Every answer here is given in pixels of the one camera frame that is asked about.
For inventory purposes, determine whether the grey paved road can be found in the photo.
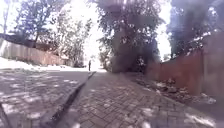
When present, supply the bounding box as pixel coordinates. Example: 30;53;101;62
0;68;98;128

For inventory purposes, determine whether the tree behind brick wall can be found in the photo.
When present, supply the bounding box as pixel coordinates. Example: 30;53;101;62
166;0;224;59

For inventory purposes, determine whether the dark kerb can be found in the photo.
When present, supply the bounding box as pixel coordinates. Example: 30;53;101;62
41;70;98;128

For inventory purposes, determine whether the brick paved path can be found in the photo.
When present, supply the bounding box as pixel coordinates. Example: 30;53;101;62
54;71;224;128

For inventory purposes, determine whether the large dark tree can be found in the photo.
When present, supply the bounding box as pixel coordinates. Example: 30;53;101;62
94;0;166;74

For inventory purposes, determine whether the building behind fence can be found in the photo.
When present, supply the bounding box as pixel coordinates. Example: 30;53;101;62
0;33;56;53

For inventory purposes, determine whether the red brick wall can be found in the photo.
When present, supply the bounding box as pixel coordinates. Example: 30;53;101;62
144;32;224;101

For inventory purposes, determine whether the tree with thin trunk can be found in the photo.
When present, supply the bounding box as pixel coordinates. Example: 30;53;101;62
13;0;69;48

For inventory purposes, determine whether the person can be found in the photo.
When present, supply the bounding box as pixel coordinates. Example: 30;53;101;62
87;59;92;72

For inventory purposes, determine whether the strip of litter and leaves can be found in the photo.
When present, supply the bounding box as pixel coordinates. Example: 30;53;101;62
133;74;218;106

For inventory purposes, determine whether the pale fence wall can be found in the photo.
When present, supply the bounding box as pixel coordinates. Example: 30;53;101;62
0;39;66;67

